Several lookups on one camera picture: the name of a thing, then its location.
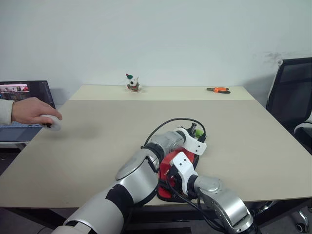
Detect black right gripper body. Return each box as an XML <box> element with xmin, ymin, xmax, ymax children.
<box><xmin>158</xmin><ymin>170</ymin><xmax>189</xmax><ymax>198</ymax></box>

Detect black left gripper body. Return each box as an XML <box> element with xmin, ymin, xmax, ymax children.
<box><xmin>187</xmin><ymin>122</ymin><xmax>208</xmax><ymax>144</ymax></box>

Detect red box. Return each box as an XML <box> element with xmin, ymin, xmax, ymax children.
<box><xmin>156</xmin><ymin>128</ymin><xmax>208</xmax><ymax>202</ymax></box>

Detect white round handheld device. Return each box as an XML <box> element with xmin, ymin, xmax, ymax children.
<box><xmin>39</xmin><ymin>114</ymin><xmax>62</xmax><ymax>132</ymax></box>

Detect person's bare hand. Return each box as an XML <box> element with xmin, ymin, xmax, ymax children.
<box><xmin>10</xmin><ymin>97</ymin><xmax>63</xmax><ymax>129</ymax></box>

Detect white plush dog toy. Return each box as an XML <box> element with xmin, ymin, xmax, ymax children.
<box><xmin>125</xmin><ymin>73</ymin><xmax>143</xmax><ymax>93</ymax></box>

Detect black mesh office chair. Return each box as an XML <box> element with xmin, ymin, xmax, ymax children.
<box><xmin>265</xmin><ymin>57</ymin><xmax>312</xmax><ymax>156</ymax></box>

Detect silver chair base with casters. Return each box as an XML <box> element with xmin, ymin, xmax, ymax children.
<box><xmin>253</xmin><ymin>199</ymin><xmax>312</xmax><ymax>234</ymax></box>

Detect open laptop computer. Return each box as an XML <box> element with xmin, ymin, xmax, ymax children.
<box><xmin>0</xmin><ymin>80</ymin><xmax>57</xmax><ymax>143</ymax></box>

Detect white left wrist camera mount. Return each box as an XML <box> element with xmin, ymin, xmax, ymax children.
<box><xmin>175</xmin><ymin>127</ymin><xmax>208</xmax><ymax>156</ymax></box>

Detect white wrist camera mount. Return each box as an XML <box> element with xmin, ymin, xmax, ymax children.
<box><xmin>169</xmin><ymin>151</ymin><xmax>199</xmax><ymax>194</ymax></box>
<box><xmin>175</xmin><ymin>127</ymin><xmax>208</xmax><ymax>156</ymax></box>

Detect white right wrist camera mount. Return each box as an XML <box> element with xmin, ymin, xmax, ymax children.
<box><xmin>169</xmin><ymin>151</ymin><xmax>199</xmax><ymax>194</ymax></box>

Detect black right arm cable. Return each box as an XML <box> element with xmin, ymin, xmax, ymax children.
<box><xmin>179</xmin><ymin>191</ymin><xmax>226</xmax><ymax>234</ymax></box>

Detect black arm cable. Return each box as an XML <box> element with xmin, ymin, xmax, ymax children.
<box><xmin>140</xmin><ymin>118</ymin><xmax>207</xmax><ymax>150</ymax></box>
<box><xmin>179</xmin><ymin>191</ymin><xmax>226</xmax><ymax>234</ymax></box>

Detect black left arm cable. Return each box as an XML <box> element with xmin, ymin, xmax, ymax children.
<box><xmin>140</xmin><ymin>118</ymin><xmax>207</xmax><ymax>150</ymax></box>

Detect orange-handled pliers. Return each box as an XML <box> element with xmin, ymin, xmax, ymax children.
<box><xmin>206</xmin><ymin>86</ymin><xmax>231</xmax><ymax>95</ymax></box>

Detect black table frame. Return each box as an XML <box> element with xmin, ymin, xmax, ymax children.
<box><xmin>0</xmin><ymin>201</ymin><xmax>276</xmax><ymax>234</ymax></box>

